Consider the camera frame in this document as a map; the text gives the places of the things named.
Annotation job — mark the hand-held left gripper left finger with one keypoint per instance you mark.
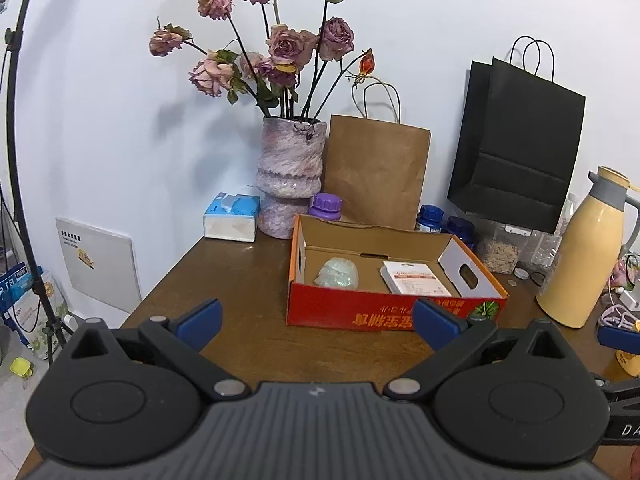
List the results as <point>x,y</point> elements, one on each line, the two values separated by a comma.
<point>200,320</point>

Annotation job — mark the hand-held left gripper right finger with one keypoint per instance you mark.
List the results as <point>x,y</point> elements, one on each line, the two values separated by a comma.
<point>435,322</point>

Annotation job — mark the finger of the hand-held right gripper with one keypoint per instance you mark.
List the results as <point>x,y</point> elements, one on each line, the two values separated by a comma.
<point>620,336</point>
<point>607,384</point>

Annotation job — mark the yellow cup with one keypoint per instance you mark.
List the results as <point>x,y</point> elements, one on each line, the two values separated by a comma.
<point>629,362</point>

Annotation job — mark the white charger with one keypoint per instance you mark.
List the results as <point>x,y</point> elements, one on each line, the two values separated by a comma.
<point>629,301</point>

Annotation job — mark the white flat packet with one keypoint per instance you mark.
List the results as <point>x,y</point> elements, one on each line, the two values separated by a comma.
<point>415,280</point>

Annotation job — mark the pink artificial flower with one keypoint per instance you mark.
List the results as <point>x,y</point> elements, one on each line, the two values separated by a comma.
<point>621,269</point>

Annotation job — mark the cream thermos jug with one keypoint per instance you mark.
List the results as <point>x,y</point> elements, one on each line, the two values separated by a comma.
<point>580,260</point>

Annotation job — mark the red cardboard box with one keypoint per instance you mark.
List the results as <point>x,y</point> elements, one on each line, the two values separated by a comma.
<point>350,310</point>

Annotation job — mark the clear seed container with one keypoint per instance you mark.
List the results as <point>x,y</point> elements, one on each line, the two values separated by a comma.
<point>497,255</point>

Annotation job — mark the blue cap bottle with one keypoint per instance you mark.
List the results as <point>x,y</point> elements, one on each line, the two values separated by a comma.
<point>460,230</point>
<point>429,215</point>

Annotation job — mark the blue white tissue box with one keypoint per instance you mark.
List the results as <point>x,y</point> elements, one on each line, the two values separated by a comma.
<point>225,225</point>

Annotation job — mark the white bottle cap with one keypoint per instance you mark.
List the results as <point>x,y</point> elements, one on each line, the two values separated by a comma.
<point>521,273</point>

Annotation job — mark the translucent plastic wrapped item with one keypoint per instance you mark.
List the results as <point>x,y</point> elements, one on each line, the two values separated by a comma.
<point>337,272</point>

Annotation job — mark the clear plastic bottle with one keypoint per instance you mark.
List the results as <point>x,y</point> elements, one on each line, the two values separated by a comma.
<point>567,220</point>

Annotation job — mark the white green printed bag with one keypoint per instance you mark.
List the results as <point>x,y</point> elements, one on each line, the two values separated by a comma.
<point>52,305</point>

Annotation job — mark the purple cap bottle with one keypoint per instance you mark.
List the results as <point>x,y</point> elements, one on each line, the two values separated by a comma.
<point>325,205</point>

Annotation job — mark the brown paper bag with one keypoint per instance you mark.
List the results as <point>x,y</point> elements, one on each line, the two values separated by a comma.
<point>375,170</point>

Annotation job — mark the pink marbled vase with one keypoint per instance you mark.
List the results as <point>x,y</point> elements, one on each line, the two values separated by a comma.
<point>290,160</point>

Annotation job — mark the blue white bag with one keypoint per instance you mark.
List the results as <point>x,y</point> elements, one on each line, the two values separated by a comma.
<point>17,292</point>

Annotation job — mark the small yellow object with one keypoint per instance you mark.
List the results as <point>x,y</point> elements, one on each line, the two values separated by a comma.
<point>20,366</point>

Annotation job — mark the black paper bag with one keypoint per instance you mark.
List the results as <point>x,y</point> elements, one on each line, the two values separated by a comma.
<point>520,135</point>

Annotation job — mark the dried rose bouquet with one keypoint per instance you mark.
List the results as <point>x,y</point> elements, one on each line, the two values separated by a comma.
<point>285,45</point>

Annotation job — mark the black light stand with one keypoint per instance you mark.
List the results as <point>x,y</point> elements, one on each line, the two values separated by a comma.
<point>10,37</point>

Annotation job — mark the white wall panel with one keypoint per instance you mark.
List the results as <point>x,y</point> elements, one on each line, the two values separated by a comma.
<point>100,265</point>

